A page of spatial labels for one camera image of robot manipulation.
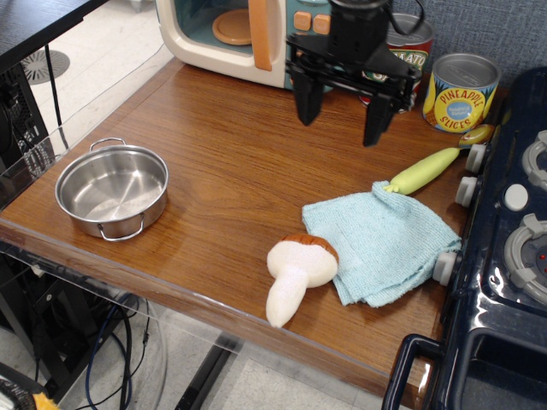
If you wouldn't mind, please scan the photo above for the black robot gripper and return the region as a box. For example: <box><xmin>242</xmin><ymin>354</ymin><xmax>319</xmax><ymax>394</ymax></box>
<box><xmin>285</xmin><ymin>1</ymin><xmax>421</xmax><ymax>147</ymax></box>

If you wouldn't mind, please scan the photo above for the green handled metal spoon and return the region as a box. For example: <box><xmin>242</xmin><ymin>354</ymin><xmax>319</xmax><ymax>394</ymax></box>
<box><xmin>382</xmin><ymin>124</ymin><xmax>497</xmax><ymax>196</ymax></box>

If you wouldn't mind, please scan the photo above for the tomato sauce can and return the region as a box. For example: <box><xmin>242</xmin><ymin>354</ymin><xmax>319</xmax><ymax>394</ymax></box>
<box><xmin>357</xmin><ymin>12</ymin><xmax>435</xmax><ymax>114</ymax></box>

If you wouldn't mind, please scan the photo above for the pineapple slices can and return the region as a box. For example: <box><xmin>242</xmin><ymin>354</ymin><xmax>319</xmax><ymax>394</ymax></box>
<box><xmin>422</xmin><ymin>53</ymin><xmax>502</xmax><ymax>133</ymax></box>

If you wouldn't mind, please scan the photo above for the toy microwave oven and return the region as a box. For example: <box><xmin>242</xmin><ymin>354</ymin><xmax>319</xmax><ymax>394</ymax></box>
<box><xmin>156</xmin><ymin>0</ymin><xmax>332</xmax><ymax>89</ymax></box>

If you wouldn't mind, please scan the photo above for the white stove knob back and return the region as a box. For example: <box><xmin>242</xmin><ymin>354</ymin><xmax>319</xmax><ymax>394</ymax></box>
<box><xmin>466</xmin><ymin>144</ymin><xmax>486</xmax><ymax>174</ymax></box>

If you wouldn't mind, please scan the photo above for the white stove knob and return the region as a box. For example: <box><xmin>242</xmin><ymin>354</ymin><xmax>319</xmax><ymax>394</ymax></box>
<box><xmin>466</xmin><ymin>144</ymin><xmax>486</xmax><ymax>174</ymax></box>
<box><xmin>456</xmin><ymin>177</ymin><xmax>478</xmax><ymax>208</ymax></box>
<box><xmin>432</xmin><ymin>252</ymin><xmax>457</xmax><ymax>286</ymax></box>

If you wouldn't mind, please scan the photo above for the light blue cloth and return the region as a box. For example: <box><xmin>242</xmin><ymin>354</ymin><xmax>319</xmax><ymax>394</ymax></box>
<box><xmin>302</xmin><ymin>181</ymin><xmax>462</xmax><ymax>308</ymax></box>

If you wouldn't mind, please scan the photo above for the white stove knob middle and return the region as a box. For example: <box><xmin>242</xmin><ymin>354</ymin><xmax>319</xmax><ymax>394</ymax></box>
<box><xmin>456</xmin><ymin>177</ymin><xmax>478</xmax><ymax>208</ymax></box>

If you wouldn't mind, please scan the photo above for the plush mushroom toy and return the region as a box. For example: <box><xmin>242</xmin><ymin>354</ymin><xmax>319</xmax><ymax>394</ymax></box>
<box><xmin>266</xmin><ymin>234</ymin><xmax>339</xmax><ymax>328</ymax></box>

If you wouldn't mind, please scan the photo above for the white stove knob front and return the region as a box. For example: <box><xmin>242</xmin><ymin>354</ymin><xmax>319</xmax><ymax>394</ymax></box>
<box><xmin>432</xmin><ymin>252</ymin><xmax>457</xmax><ymax>286</ymax></box>

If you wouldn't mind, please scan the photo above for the stainless steel pot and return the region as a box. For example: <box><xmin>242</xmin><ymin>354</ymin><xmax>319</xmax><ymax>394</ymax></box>
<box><xmin>55</xmin><ymin>138</ymin><xmax>169</xmax><ymax>242</ymax></box>

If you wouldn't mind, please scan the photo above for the dark blue toy stove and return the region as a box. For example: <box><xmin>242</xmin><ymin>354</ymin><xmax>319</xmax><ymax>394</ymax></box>
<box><xmin>383</xmin><ymin>67</ymin><xmax>546</xmax><ymax>409</ymax></box>

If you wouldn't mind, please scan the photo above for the black desk at left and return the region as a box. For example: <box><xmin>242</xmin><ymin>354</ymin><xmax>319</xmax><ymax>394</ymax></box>
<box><xmin>1</xmin><ymin>1</ymin><xmax>104</xmax><ymax>171</ymax></box>

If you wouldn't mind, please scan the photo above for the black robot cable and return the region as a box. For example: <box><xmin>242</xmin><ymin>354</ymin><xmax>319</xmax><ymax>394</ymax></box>
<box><xmin>386</xmin><ymin>0</ymin><xmax>426</xmax><ymax>38</ymax></box>

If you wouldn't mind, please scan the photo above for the black cable under table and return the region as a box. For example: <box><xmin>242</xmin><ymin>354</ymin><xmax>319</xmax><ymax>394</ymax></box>
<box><xmin>76</xmin><ymin>298</ymin><xmax>150</xmax><ymax>410</ymax></box>

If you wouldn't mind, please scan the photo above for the blue cable under table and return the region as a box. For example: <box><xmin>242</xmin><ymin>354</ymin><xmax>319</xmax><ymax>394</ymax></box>
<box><xmin>84</xmin><ymin>298</ymin><xmax>150</xmax><ymax>410</ymax></box>

